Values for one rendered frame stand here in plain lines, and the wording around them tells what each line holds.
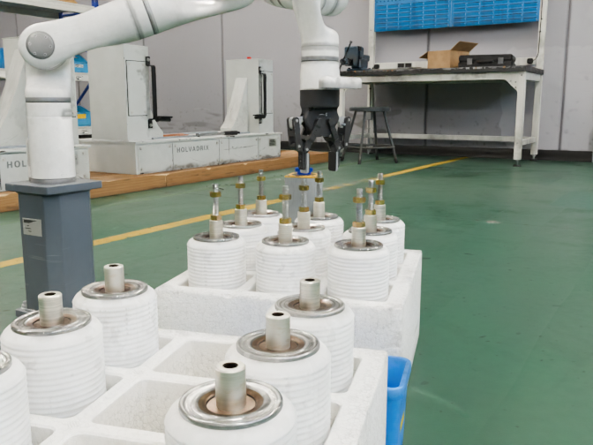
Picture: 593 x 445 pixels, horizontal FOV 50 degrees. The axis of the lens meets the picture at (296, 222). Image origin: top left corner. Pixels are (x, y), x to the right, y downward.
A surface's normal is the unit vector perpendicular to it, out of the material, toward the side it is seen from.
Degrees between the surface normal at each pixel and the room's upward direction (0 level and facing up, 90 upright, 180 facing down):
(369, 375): 0
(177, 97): 90
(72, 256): 90
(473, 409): 0
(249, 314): 90
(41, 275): 90
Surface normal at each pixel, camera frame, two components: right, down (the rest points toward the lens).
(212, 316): -0.26, 0.18
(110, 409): 0.97, 0.05
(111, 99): -0.52, 0.15
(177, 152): 0.85, 0.09
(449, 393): 0.00, -0.98
